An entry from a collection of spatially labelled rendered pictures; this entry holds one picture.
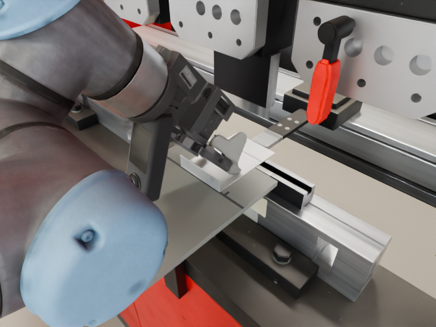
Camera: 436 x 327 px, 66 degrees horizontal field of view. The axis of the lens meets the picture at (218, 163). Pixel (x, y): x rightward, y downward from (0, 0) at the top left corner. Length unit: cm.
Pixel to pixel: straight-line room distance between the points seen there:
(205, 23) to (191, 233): 26
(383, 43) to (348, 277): 32
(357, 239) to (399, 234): 146
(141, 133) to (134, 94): 8
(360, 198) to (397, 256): 39
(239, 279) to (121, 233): 39
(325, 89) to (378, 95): 5
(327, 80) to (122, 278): 23
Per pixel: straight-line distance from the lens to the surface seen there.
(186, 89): 38
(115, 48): 29
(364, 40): 33
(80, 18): 28
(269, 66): 44
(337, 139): 73
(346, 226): 51
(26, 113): 25
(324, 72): 32
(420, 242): 196
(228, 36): 43
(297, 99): 68
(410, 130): 73
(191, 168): 50
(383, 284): 59
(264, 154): 55
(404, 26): 32
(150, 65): 32
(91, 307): 18
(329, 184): 209
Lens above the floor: 133
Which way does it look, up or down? 38 degrees down
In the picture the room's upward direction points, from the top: straight up
